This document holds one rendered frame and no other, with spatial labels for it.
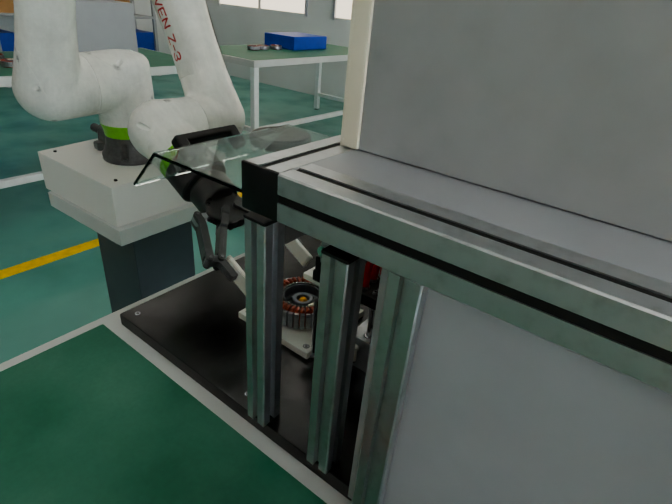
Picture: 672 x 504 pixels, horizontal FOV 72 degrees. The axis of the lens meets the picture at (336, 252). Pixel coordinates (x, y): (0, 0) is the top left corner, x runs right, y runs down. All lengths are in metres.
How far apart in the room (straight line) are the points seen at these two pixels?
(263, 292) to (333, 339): 0.09
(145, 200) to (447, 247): 0.94
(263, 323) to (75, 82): 0.76
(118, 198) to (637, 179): 0.99
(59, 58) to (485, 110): 0.87
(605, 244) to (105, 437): 0.58
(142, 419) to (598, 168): 0.58
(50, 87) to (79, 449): 0.71
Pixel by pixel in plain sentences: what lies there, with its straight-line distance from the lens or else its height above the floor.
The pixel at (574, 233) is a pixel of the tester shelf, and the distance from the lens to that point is 0.37.
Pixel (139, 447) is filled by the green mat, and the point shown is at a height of 0.75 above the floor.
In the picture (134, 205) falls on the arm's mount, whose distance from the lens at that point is 1.17.
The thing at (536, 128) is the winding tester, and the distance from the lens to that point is 0.40.
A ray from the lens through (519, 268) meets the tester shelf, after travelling 0.31.
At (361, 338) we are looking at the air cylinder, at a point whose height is 0.82.
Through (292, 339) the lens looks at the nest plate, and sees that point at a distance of 0.73.
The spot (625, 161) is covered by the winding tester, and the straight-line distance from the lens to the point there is 0.39.
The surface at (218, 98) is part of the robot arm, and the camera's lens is 0.96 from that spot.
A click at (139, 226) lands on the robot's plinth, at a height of 0.74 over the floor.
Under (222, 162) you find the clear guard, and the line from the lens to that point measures 0.58.
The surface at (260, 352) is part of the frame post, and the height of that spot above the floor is 0.89.
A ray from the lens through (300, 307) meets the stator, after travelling 0.74.
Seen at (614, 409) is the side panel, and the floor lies 1.03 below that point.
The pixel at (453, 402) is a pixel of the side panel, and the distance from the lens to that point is 0.40.
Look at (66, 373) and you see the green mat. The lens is 0.78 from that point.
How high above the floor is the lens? 1.25
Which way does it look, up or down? 29 degrees down
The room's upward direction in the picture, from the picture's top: 5 degrees clockwise
